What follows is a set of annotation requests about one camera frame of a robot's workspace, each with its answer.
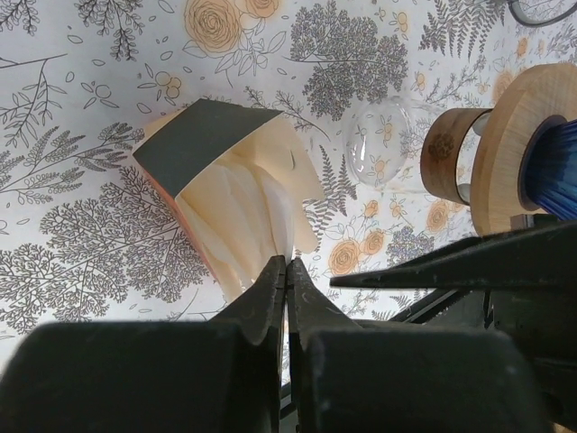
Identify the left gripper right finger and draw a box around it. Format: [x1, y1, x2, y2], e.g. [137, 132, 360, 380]
[287, 260, 553, 432]

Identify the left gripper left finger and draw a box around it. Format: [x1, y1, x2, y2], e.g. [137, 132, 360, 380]
[1, 256, 286, 432]

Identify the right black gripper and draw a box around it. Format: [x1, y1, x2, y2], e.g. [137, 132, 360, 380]
[330, 221, 576, 424]

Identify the blue glass dripper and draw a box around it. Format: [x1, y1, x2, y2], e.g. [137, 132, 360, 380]
[520, 115, 576, 220]

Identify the light wooden ring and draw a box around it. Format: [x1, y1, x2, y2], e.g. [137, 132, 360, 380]
[468, 62, 577, 236]

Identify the coffee filter paper pack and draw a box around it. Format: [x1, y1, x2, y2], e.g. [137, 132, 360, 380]
[133, 99, 325, 301]

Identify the small glass with coffee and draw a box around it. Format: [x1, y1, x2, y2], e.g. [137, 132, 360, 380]
[344, 97, 492, 202]

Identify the floral table mat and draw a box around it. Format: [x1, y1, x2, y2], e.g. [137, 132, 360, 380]
[1, 1, 576, 345]

